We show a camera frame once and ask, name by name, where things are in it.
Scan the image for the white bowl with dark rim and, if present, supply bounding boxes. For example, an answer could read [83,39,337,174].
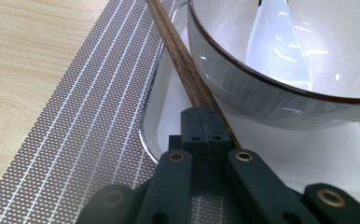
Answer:
[187,0,360,132]

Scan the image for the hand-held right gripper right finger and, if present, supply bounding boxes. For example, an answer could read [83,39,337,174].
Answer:
[202,106,238,196]

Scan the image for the white square plate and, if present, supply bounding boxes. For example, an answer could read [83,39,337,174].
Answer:
[138,1,360,209]

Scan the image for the single brown wooden chopstick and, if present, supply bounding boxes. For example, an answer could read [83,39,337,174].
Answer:
[151,0,242,149]
[145,0,201,110]

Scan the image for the grey striped placemat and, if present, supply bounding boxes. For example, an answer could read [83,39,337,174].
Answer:
[0,0,228,224]

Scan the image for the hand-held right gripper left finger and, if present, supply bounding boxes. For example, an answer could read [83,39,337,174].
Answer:
[168,106,213,196]

